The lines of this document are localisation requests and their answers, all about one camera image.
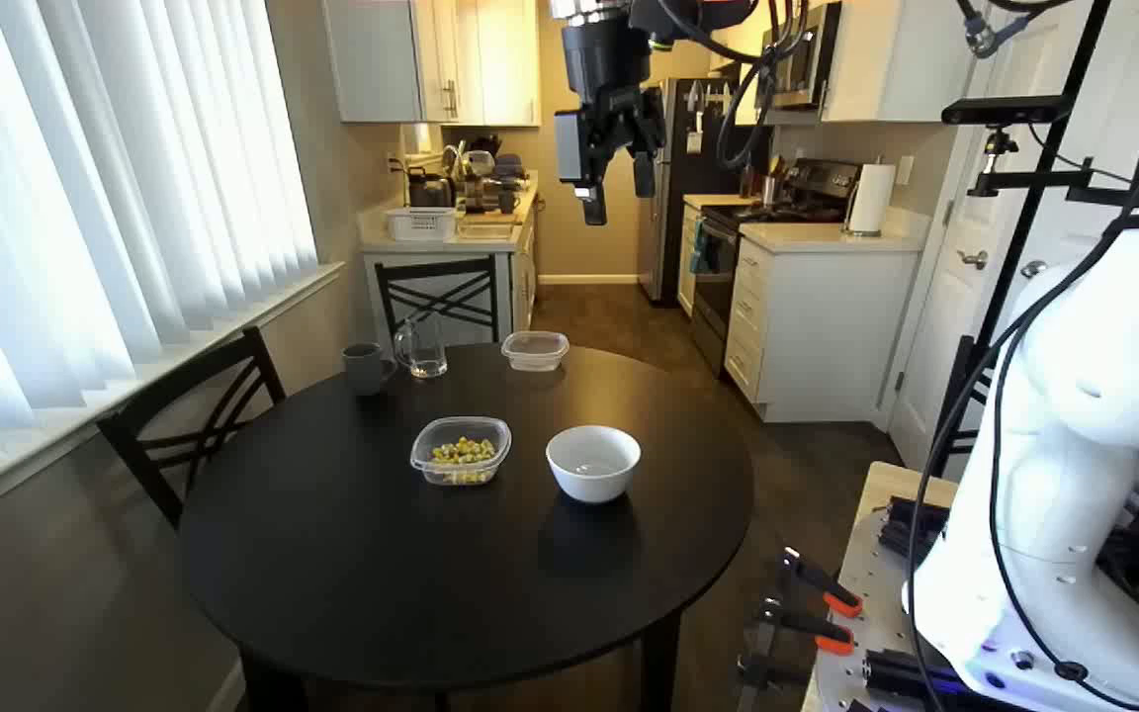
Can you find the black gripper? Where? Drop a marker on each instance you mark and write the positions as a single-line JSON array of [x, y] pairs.
[[605, 74]]

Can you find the clear plastic lunch box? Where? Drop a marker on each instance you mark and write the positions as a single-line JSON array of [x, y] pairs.
[[458, 453]]

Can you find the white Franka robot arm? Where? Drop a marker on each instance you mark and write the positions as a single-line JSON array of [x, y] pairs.
[[1067, 461]]

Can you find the white ceramic bowl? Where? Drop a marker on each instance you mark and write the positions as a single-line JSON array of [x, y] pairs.
[[591, 461]]

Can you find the black box on workbench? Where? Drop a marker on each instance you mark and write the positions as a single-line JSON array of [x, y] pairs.
[[913, 527]]

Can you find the black refrigerator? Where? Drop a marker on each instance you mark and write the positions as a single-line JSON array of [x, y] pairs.
[[682, 142]]

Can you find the black kitchen stove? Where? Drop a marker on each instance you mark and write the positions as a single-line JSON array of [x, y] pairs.
[[713, 261]]

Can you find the black coffee maker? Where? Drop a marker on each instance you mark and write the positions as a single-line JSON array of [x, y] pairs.
[[431, 187]]

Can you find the empty clear plastic container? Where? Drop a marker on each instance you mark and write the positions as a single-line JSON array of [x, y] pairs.
[[536, 348]]

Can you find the white dish tub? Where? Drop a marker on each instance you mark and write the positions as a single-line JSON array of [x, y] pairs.
[[424, 221]]

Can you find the black wooden chair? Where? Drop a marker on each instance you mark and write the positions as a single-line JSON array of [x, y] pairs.
[[436, 266], [185, 398]]

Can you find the black microwave oven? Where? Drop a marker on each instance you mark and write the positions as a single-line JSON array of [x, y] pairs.
[[798, 64]]

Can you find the white base cabinet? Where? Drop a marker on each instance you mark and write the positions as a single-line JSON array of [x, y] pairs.
[[813, 329]]

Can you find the white paper towel roll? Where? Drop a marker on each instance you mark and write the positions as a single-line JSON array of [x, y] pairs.
[[872, 200]]

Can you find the clear drinking glass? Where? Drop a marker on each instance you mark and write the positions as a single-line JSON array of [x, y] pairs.
[[428, 356]]

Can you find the dark grey cup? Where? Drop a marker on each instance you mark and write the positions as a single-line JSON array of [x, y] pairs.
[[363, 370]]

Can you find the white door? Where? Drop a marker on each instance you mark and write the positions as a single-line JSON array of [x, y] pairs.
[[971, 303]]

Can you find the light wooden robot workbench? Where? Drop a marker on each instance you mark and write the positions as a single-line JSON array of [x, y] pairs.
[[866, 568]]

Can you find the white vertical window blinds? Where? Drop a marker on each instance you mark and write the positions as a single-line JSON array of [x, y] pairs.
[[106, 170]]

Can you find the white wall cabinet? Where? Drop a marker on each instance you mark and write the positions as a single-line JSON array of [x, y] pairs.
[[900, 59], [464, 59]]

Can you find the black camera stand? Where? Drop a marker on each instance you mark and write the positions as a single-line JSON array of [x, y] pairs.
[[1004, 109]]

